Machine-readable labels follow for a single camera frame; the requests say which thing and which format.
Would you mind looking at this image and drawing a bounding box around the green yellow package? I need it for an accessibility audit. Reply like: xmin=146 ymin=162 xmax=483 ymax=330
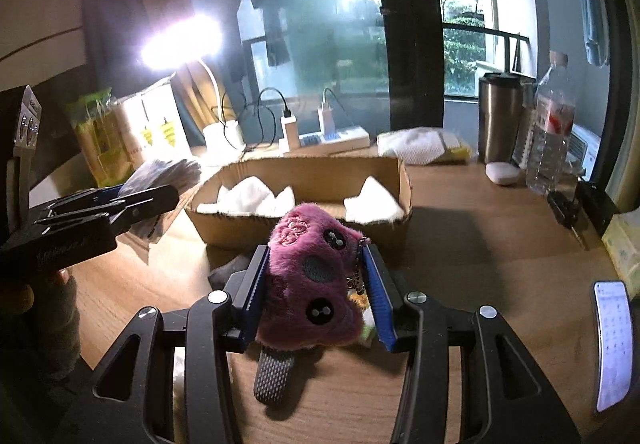
xmin=66 ymin=88 xmax=134 ymax=187

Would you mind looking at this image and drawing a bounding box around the yellow tissue pack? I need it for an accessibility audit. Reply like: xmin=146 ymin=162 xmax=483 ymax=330
xmin=602 ymin=209 xmax=640 ymax=299

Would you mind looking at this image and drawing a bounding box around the white folded cloth right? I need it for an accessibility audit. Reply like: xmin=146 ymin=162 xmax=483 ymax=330
xmin=344 ymin=176 xmax=405 ymax=225

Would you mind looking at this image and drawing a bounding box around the dark grey garment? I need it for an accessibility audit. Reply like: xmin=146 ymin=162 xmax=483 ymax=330
xmin=207 ymin=254 xmax=250 ymax=290

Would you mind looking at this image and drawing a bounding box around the steel tumbler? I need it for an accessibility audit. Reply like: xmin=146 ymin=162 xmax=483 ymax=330
xmin=478 ymin=72 xmax=524 ymax=164

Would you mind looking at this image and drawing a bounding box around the white earbuds case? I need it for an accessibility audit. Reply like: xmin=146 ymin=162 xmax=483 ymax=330
xmin=485 ymin=162 xmax=522 ymax=186

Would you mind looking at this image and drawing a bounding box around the folded cloth stack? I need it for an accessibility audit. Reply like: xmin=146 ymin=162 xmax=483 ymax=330
xmin=376 ymin=126 xmax=475 ymax=166

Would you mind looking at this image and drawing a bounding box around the white folded cloth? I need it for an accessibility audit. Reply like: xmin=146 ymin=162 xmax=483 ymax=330
xmin=344 ymin=176 xmax=405 ymax=225
xmin=195 ymin=176 xmax=295 ymax=218

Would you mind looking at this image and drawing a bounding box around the hanging blue towel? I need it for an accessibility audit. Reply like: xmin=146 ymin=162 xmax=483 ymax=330
xmin=580 ymin=0 xmax=608 ymax=67

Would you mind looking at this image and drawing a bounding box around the white charger with black cable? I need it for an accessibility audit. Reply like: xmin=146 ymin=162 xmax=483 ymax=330
xmin=245 ymin=86 xmax=300 ymax=152

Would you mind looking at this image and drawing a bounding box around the purple plush toy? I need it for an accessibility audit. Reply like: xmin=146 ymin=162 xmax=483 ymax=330
xmin=256 ymin=204 xmax=364 ymax=351

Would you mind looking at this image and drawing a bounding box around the black keys object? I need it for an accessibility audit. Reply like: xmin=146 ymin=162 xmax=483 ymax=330
xmin=546 ymin=178 xmax=620 ymax=250

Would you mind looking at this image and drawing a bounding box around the grey dotted sock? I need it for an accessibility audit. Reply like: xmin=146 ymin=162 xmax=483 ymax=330
xmin=253 ymin=346 xmax=296 ymax=406

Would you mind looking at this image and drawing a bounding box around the white waffle cloth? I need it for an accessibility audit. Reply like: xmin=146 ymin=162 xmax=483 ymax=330
xmin=117 ymin=157 xmax=202 ymax=242

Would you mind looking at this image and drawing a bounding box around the clear water bottle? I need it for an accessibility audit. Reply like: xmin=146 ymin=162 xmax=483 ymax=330
xmin=526 ymin=51 xmax=577 ymax=195

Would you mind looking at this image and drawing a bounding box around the cardboard box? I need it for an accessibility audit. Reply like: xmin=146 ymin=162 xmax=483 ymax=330
xmin=186 ymin=157 xmax=412 ymax=252

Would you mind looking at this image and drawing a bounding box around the white power strip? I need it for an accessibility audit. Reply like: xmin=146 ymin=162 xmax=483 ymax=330
xmin=279 ymin=126 xmax=370 ymax=156

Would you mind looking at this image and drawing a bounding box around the desk lamp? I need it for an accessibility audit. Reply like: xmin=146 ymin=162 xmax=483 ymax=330
xmin=140 ymin=13 xmax=246 ymax=162

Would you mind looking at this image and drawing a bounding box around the smartphone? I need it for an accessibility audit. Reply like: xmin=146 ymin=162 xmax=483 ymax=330
xmin=593 ymin=280 xmax=634 ymax=412

